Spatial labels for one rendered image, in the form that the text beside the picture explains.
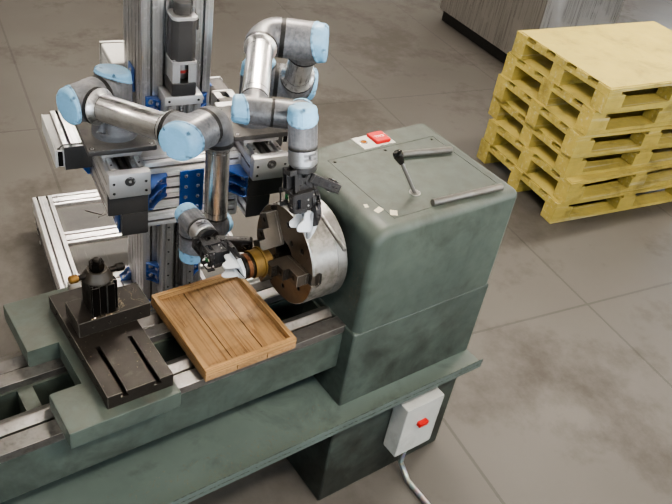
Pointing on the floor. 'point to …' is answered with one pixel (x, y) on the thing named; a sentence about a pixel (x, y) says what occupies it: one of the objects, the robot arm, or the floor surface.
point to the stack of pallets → (585, 118)
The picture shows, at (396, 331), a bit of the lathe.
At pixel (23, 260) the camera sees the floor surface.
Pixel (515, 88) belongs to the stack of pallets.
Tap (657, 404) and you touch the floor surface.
